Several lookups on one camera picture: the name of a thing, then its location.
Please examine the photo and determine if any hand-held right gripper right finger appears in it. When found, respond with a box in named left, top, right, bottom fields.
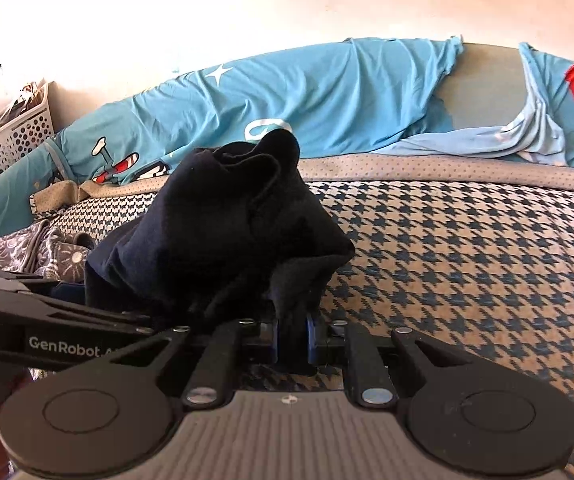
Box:
left=306, top=312, right=472, bottom=408

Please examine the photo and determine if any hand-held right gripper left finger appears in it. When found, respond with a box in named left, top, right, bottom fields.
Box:
left=74, top=317, right=280, bottom=408

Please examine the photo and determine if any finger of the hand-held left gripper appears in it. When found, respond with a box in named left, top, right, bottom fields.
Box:
left=0, top=267, right=88, bottom=307
left=32, top=300, right=155, bottom=336

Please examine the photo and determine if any black t-shirt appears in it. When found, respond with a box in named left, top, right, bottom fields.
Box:
left=84, top=129, right=355, bottom=376

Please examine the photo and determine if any grey floral folded garment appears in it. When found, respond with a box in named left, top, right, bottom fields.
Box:
left=0, top=220, right=98, bottom=281

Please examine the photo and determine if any white perforated plastic basket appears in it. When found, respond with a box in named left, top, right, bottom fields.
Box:
left=0, top=80, right=58, bottom=201

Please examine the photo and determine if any houndstooth bed mat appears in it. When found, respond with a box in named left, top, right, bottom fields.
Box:
left=27, top=152, right=574, bottom=480

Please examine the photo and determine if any blue cartoon print bed sheet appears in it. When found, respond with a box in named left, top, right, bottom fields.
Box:
left=42, top=35, right=574, bottom=196

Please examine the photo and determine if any light blue cloth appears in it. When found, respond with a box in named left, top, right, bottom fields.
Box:
left=382, top=42, right=568, bottom=168

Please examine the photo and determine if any grey padded bed board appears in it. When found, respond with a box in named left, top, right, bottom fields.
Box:
left=437, top=42, right=535, bottom=133

